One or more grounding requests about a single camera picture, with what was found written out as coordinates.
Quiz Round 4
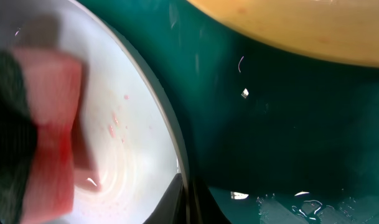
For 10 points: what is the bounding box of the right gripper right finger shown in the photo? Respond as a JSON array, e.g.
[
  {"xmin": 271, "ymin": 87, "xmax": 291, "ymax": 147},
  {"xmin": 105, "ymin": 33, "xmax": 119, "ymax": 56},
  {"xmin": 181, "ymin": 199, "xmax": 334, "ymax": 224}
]
[{"xmin": 190, "ymin": 177, "xmax": 231, "ymax": 224}]

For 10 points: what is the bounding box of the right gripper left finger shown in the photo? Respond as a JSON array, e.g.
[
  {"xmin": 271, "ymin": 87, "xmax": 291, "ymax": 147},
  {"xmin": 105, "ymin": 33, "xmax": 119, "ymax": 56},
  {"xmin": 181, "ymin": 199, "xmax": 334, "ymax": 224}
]
[{"xmin": 144, "ymin": 173, "xmax": 187, "ymax": 224}]

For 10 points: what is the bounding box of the light blue plate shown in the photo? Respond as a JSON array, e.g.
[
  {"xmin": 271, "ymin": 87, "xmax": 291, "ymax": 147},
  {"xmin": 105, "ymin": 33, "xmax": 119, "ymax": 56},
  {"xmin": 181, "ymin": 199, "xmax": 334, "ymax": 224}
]
[{"xmin": 0, "ymin": 0, "xmax": 187, "ymax": 223}]

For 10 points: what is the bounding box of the green and pink sponge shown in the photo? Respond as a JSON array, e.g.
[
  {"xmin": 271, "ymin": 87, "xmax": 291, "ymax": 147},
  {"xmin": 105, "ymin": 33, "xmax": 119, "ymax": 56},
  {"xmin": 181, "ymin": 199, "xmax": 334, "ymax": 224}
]
[{"xmin": 0, "ymin": 48, "xmax": 83, "ymax": 223}]

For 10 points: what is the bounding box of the yellow-green plate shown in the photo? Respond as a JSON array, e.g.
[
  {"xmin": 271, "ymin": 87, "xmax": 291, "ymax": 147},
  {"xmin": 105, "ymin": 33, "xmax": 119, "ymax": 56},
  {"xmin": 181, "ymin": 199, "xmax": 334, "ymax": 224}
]
[{"xmin": 189, "ymin": 0, "xmax": 379, "ymax": 67}]

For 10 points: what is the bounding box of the teal plastic tray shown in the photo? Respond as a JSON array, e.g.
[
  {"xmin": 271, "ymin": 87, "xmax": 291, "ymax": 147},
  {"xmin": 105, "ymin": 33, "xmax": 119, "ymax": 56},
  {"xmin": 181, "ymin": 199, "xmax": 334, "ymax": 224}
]
[{"xmin": 82, "ymin": 0, "xmax": 379, "ymax": 223}]

